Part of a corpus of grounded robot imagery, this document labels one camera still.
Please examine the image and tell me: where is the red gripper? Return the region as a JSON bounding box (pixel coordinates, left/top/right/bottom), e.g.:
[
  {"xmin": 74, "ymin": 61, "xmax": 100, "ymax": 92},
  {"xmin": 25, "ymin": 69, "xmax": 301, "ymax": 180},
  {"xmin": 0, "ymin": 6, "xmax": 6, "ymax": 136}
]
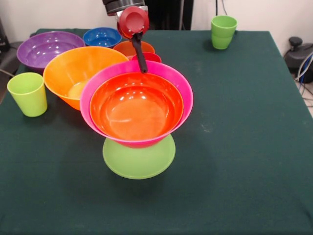
[{"xmin": 116, "ymin": 6, "xmax": 150, "ymax": 74}]

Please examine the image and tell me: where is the wide orange-red bowl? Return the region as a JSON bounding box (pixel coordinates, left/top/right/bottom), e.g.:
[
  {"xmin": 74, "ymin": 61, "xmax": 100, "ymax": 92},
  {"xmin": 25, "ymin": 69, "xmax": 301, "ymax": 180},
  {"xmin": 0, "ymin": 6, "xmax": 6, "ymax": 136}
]
[{"xmin": 89, "ymin": 71, "xmax": 184, "ymax": 141}]

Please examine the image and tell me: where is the pink bowl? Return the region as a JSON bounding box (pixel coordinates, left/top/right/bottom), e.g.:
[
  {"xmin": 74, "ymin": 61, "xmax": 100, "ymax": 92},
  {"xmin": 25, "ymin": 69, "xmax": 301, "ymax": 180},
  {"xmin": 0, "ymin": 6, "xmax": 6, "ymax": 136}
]
[{"xmin": 80, "ymin": 60, "xmax": 194, "ymax": 149}]

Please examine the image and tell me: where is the large yellow-orange bowl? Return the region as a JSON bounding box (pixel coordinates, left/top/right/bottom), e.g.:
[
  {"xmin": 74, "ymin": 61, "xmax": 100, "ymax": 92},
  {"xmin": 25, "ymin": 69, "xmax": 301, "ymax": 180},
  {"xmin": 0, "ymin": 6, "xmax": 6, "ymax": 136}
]
[{"xmin": 43, "ymin": 46, "xmax": 130, "ymax": 111}]

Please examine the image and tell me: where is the green bowl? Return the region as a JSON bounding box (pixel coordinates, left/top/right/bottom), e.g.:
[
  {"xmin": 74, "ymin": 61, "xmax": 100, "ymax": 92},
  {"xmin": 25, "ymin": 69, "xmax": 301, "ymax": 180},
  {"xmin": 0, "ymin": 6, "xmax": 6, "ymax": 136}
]
[{"xmin": 102, "ymin": 134, "xmax": 177, "ymax": 180}]

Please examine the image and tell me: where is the magenta red cup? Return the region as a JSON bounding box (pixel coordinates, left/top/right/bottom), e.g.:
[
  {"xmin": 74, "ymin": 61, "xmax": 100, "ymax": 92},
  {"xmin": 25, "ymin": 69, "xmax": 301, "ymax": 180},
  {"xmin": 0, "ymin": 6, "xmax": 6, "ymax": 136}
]
[{"xmin": 131, "ymin": 51, "xmax": 162, "ymax": 64}]

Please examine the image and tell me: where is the small orange-red bowl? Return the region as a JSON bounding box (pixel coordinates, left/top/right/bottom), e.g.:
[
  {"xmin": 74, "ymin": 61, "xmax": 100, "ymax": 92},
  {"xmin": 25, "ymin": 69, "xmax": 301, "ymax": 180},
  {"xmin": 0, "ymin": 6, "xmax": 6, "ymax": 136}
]
[{"xmin": 112, "ymin": 40, "xmax": 156, "ymax": 61}]

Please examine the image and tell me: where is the blue bowl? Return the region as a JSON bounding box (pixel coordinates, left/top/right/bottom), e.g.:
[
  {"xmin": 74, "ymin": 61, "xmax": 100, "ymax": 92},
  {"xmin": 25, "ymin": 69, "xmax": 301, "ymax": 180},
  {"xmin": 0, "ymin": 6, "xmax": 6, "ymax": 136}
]
[{"xmin": 82, "ymin": 27, "xmax": 123, "ymax": 49}]

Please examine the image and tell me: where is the green cup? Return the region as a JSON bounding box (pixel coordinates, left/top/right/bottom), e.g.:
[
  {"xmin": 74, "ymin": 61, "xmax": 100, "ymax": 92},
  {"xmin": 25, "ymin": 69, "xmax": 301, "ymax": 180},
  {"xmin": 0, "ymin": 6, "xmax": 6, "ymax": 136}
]
[{"xmin": 211, "ymin": 15, "xmax": 238, "ymax": 50}]

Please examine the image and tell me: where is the purple bowl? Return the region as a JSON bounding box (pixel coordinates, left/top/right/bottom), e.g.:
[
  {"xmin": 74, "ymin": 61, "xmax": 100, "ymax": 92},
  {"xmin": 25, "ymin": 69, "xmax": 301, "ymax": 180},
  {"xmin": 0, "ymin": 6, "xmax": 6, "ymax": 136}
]
[{"xmin": 16, "ymin": 31, "xmax": 86, "ymax": 73}]

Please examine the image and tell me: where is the lime yellow cup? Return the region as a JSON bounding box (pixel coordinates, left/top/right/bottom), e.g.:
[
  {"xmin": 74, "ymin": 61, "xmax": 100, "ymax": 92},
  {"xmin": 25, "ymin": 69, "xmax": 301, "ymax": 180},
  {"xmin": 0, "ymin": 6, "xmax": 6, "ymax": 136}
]
[{"xmin": 7, "ymin": 72, "xmax": 48, "ymax": 118}]

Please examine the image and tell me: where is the dark green tablecloth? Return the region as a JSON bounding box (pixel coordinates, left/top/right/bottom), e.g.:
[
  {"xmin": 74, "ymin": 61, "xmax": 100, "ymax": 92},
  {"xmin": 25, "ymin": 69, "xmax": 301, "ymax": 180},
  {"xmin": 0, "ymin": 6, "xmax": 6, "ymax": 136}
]
[{"xmin": 0, "ymin": 28, "xmax": 313, "ymax": 235}]

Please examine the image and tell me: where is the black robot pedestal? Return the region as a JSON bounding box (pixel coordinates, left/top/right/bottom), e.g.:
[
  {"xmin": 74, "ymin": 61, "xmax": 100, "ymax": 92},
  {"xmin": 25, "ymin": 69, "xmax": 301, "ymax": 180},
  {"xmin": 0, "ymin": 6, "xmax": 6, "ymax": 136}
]
[{"xmin": 116, "ymin": 0, "xmax": 194, "ymax": 30}]

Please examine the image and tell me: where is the black wall cable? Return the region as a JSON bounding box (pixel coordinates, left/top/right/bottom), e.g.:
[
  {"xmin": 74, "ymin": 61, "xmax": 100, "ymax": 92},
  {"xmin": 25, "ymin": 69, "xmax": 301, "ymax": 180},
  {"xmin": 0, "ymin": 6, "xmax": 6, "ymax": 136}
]
[{"xmin": 214, "ymin": 0, "xmax": 228, "ymax": 18}]

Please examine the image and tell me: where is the tangle of floor cables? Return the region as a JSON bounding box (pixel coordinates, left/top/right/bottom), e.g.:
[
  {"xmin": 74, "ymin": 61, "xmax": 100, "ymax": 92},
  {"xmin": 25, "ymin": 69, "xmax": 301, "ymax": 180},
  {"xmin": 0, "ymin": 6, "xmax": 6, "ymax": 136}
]
[{"xmin": 294, "ymin": 52, "xmax": 313, "ymax": 108}]

